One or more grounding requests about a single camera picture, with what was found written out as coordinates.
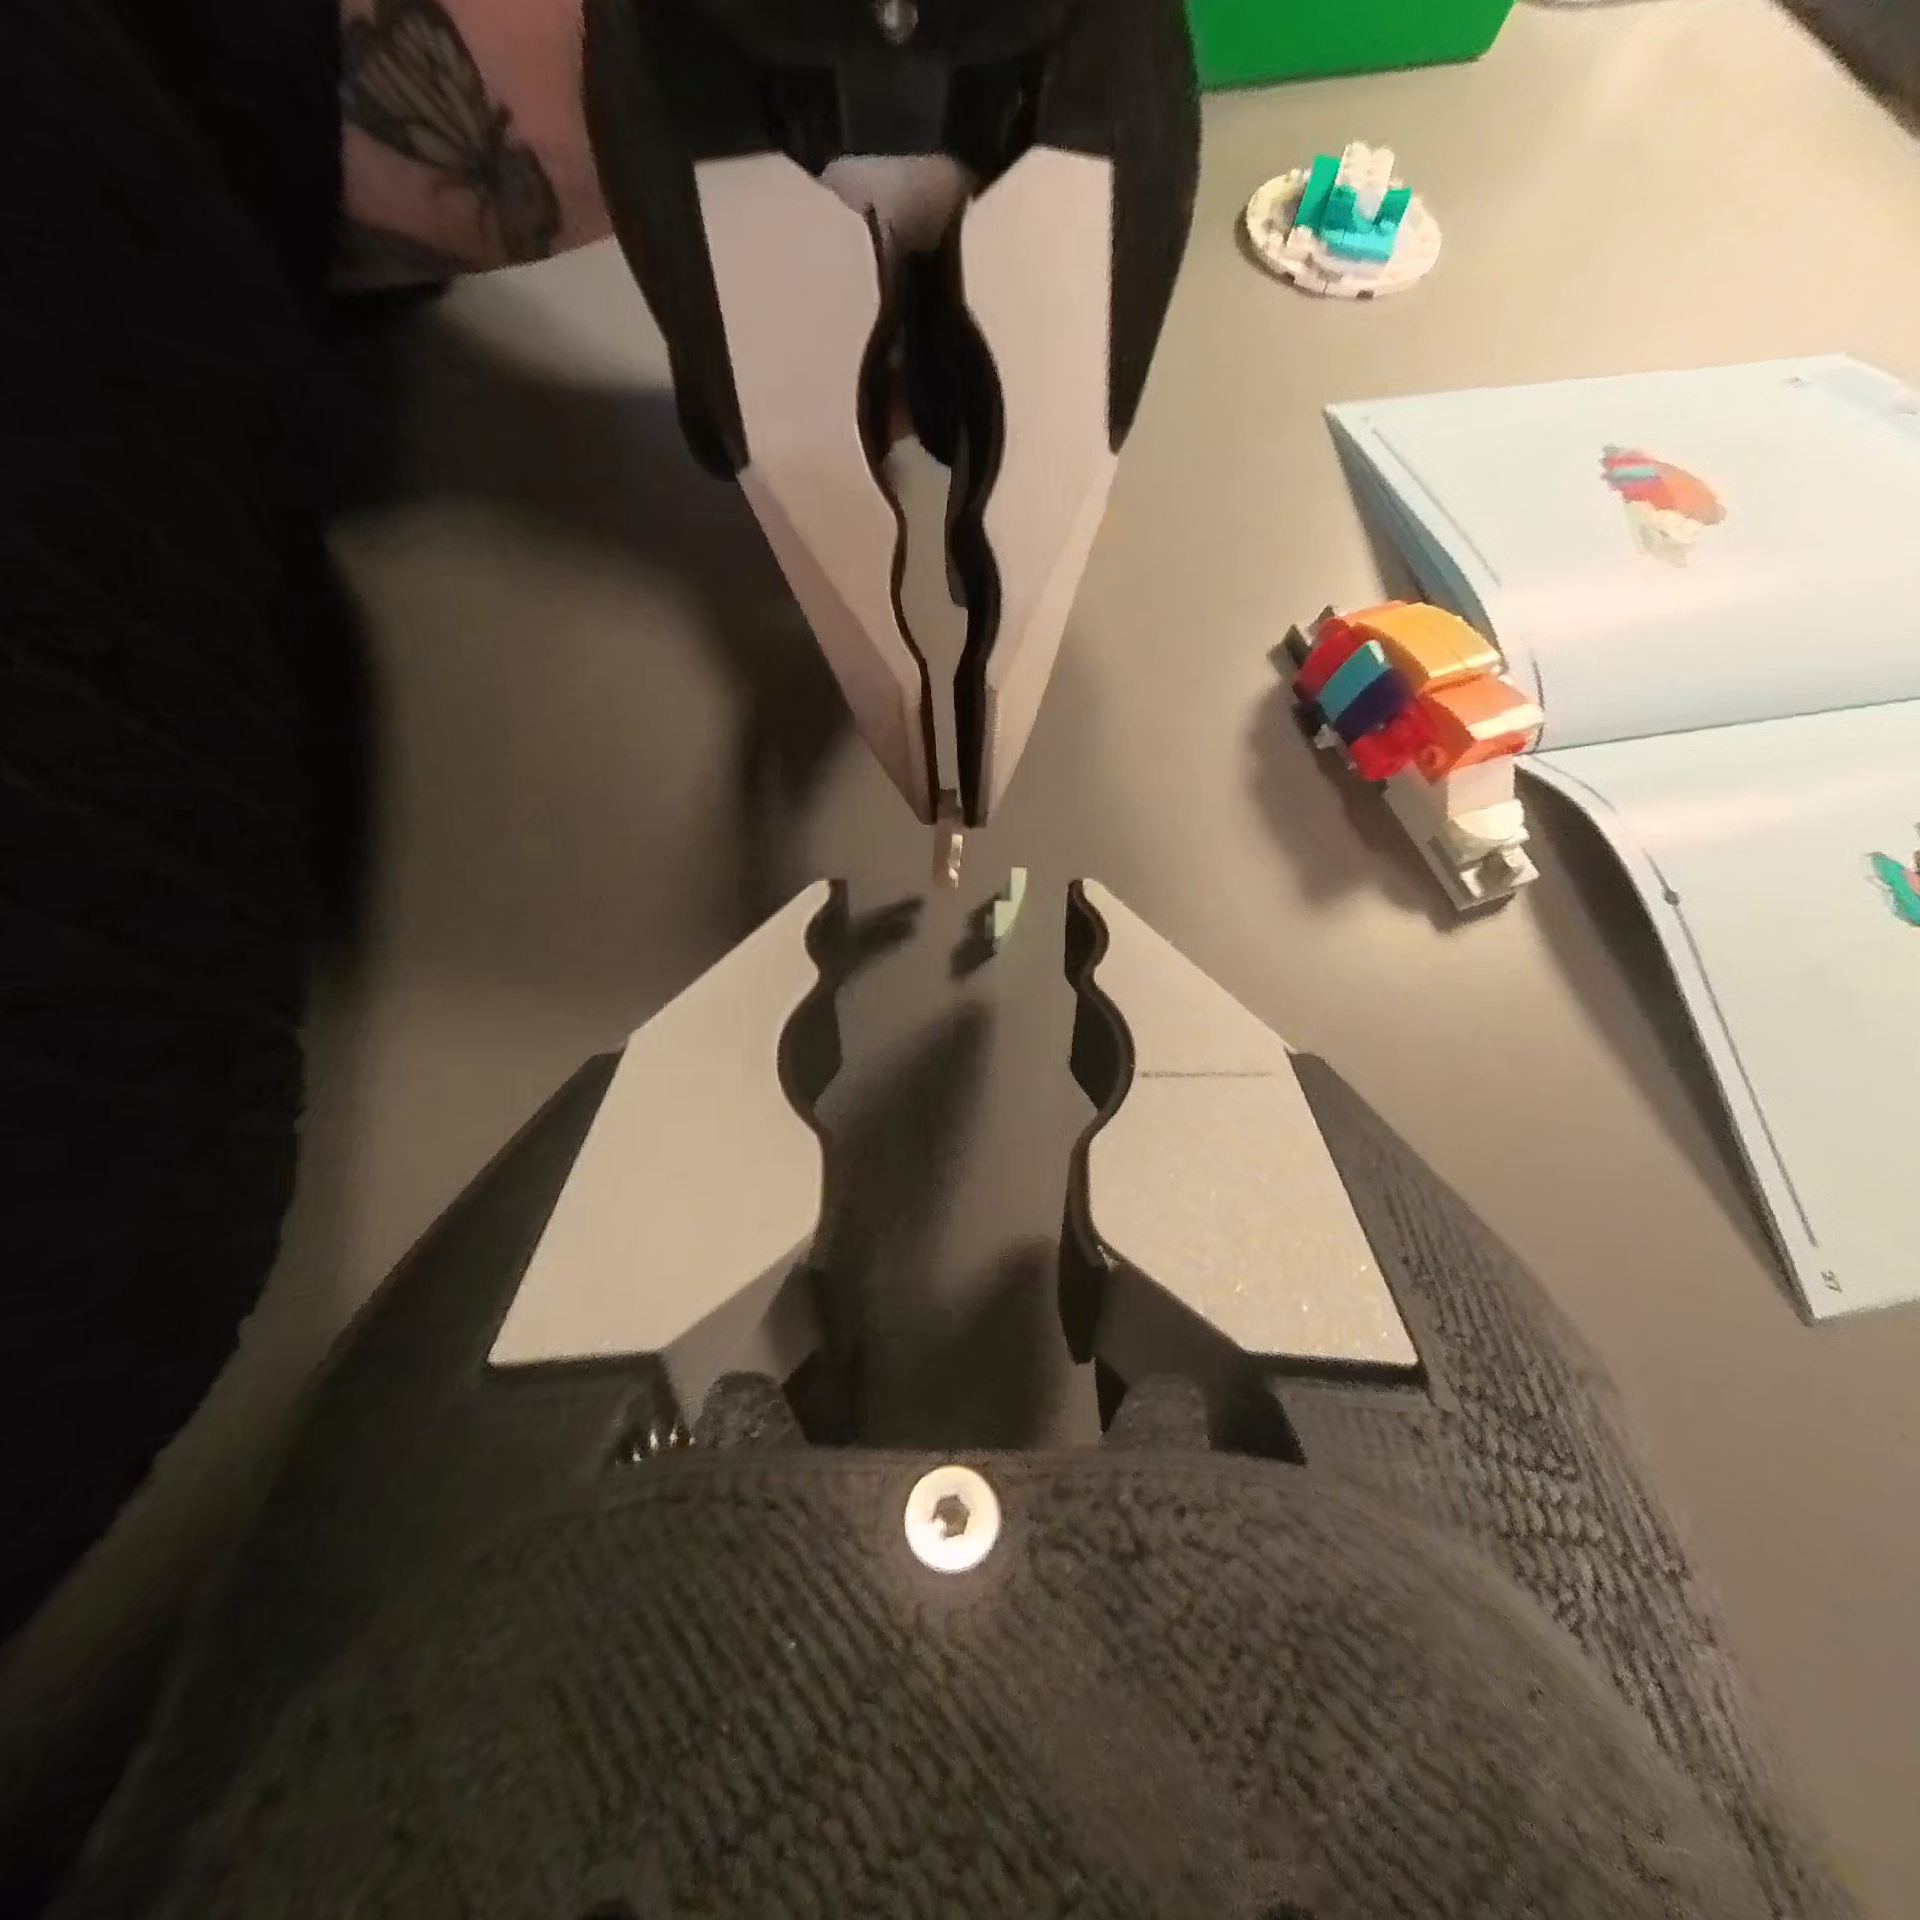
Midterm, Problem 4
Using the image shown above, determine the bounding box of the green plastic bin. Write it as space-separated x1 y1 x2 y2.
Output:
1184 0 1519 89

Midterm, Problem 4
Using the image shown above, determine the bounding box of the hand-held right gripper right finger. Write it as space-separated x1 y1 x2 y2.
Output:
1063 880 1425 1373

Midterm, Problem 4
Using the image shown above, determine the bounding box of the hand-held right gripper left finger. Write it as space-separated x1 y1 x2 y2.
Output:
488 880 856 1373

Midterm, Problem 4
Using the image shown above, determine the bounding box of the person's left hand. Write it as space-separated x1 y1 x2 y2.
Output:
336 0 617 295

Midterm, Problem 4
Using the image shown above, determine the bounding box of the round white lego base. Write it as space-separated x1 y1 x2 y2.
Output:
1240 142 1449 301

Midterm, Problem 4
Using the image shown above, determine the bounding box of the open instruction booklet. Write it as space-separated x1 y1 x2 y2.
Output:
1323 353 1920 1321

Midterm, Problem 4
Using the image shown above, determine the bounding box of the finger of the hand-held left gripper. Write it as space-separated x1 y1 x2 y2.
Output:
697 151 940 817
937 145 1121 826

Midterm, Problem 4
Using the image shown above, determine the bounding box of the orange and red lego model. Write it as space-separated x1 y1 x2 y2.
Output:
1272 596 1547 910

